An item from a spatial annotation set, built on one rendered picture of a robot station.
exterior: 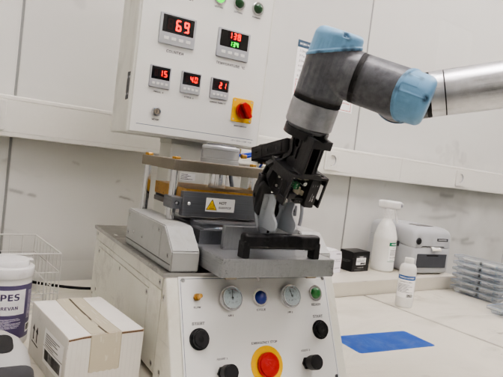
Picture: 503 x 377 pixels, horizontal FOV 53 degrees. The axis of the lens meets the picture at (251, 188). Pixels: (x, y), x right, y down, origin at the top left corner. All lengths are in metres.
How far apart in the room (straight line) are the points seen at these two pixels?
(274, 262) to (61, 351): 0.34
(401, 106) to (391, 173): 1.35
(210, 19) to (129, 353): 0.73
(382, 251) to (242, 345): 1.05
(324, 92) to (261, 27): 0.54
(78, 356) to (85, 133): 0.71
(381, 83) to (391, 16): 1.43
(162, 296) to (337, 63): 0.45
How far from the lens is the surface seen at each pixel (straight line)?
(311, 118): 0.77
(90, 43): 1.46
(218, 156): 1.02
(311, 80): 0.77
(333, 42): 0.76
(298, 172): 0.78
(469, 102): 0.87
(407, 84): 0.74
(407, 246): 1.90
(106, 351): 0.83
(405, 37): 2.22
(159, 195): 1.07
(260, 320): 0.89
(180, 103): 1.16
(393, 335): 1.31
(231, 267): 0.79
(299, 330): 0.94
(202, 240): 0.89
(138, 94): 1.13
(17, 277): 0.98
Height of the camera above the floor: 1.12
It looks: 3 degrees down
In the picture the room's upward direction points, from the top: 7 degrees clockwise
